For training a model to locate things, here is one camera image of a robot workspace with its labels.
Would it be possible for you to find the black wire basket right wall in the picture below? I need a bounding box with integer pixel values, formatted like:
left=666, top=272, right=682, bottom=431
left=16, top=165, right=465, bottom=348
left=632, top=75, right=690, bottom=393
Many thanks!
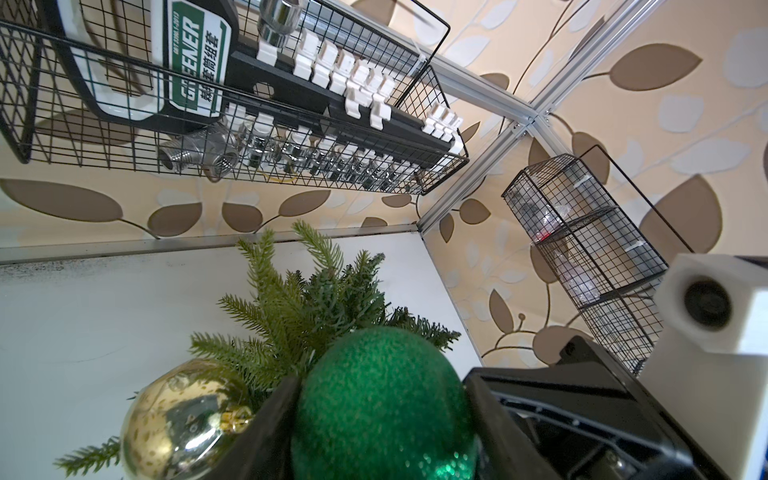
left=501, top=143, right=697, bottom=376

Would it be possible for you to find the gold shiny ball ornament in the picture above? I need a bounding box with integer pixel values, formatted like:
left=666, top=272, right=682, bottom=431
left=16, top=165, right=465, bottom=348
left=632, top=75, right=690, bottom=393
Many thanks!
left=119, top=359, right=254, bottom=479

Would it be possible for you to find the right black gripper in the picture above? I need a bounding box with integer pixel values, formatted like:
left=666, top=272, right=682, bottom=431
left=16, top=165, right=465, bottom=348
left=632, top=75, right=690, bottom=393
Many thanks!
left=476, top=336, right=726, bottom=479

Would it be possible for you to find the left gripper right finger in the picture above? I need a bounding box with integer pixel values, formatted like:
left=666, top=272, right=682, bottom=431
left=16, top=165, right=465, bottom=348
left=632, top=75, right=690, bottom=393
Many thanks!
left=463, top=368, right=560, bottom=479

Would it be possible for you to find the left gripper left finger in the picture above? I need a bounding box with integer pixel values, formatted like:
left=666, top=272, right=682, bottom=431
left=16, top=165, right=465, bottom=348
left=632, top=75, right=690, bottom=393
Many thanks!
left=206, top=377, right=300, bottom=480

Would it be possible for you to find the socket set black holder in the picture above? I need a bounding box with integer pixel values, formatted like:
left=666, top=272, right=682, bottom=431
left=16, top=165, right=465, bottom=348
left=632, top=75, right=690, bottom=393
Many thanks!
left=37, top=1, right=454, bottom=169

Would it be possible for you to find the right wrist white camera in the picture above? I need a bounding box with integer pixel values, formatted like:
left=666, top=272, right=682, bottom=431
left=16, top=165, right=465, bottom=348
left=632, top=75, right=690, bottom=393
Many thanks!
left=640, top=254, right=767, bottom=479

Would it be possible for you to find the black wire basket back wall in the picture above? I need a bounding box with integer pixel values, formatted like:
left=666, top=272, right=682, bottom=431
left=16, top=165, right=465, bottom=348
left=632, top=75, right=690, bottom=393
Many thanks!
left=1, top=1, right=469, bottom=195

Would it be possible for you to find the small green christmas tree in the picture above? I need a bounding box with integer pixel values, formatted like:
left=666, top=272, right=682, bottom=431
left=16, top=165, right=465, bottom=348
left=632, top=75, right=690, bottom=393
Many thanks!
left=55, top=220, right=460, bottom=475

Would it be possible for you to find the red item in basket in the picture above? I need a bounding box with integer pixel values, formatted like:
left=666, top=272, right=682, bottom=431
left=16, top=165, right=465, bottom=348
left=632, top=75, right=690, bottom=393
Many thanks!
left=533, top=215, right=563, bottom=242

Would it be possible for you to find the black wire basket wall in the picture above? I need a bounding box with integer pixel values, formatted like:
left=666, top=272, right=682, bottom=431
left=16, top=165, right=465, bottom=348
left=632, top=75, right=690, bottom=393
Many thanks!
left=501, top=143, right=697, bottom=376
left=1, top=1, right=469, bottom=195

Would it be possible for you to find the green glitter ball ornament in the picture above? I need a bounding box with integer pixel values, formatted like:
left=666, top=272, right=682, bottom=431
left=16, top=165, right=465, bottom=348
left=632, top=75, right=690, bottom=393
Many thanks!
left=291, top=327, right=477, bottom=479

